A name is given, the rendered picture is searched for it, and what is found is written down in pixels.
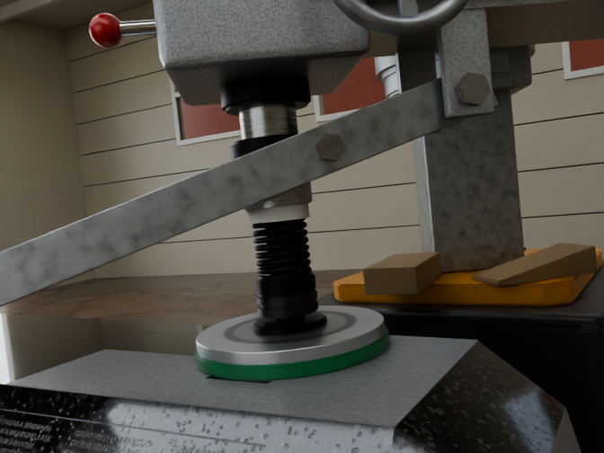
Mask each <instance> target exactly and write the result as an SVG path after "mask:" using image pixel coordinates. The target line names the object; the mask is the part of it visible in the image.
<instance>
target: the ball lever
mask: <svg viewBox="0 0 604 453"><path fill-rule="evenodd" d="M89 32H90V35H91V37H92V39H93V41H94V42H95V43H96V44H97V45H99V46H101V47H104V48H107V49H109V48H113V47H116V46H117V45H119V44H120V42H121V41H122V39H123V37H134V36H146V35H156V26H155V20H144V21H132V22H121V21H120V20H119V19H118V18H117V17H115V16H114V15H112V14H109V13H100V14H97V15H96V16H94V18H93V19H92V20H91V22H90V25H89Z"/></svg>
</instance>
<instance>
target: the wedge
mask: <svg viewBox="0 0 604 453"><path fill-rule="evenodd" d="M595 272H597V259H596V247H595V246H594V245H584V244H565V243H560V244H555V245H553V246H550V247H547V248H545V249H543V250H540V251H537V252H534V253H531V254H528V255H525V256H523V257H520V258H518V259H515V260H513V261H510V262H506V263H504V264H501V265H498V266H495V267H493V268H491V269H488V270H485V271H481V272H478V273H476V274H474V275H473V276H472V280H475V281H480V282H483V283H487V284H491V285H494V286H498V287H503V286H510V285H516V284H521V283H528V282H534V281H541V280H551V279H558V278H564V277H571V276H577V275H583V274H589V273H595Z"/></svg>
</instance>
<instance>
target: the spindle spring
mask: <svg viewBox="0 0 604 453"><path fill-rule="evenodd" d="M305 219H306V218H300V219H293V220H285V221H277V222H268V223H256V224H252V227H253V228H254V229H256V228H265V227H275V226H281V225H287V224H292V223H295V225H291V226H282V227H275V228H270V229H263V230H255V231H253V235H254V236H263V235H276V234H282V233H287V232H292V231H296V233H292V234H286V235H276V236H270V237H260V238H255V239H254V240H253V242H254V243H255V244H260V245H257V246H255V247H254V250H255V251H257V252H262V253H257V254H256V255H255V258H257V259H262V260H259V261H257V263H256V265H257V266H260V267H261V268H259V269H258V270H257V272H258V273H259V274H273V273H281V272H287V271H295V270H301V271H295V272H291V273H285V274H280V275H271V276H262V275H261V276H259V277H258V280H286V279H293V278H297V277H301V276H305V275H307V274H308V273H310V272H311V271H312V268H311V267H310V266H309V265H310V263H311V261H310V260H309V259H307V258H308V257H309V256H310V252H308V251H307V250H308V249H309V245H308V244H306V243H307V242H308V238H307V237H306V236H305V235H306V234H307V233H308V232H307V230H306V229H305V227H306V226H307V223H306V222H305V221H303V220H305ZM295 238H296V239H297V240H294V241H289V242H285V243H279V244H266V243H273V242H279V241H285V240H290V239H295ZM295 246H297V247H298V248H294V249H289V250H285V251H279V252H272V253H267V252H265V251H273V250H279V249H286V248H290V247H295ZM293 254H298V255H297V256H292V257H288V258H282V259H276V260H268V259H270V258H277V257H283V256H289V255H293ZM293 262H299V263H296V264H292V265H288V266H282V267H275V268H269V266H277V265H283V264H289V263H293Z"/></svg>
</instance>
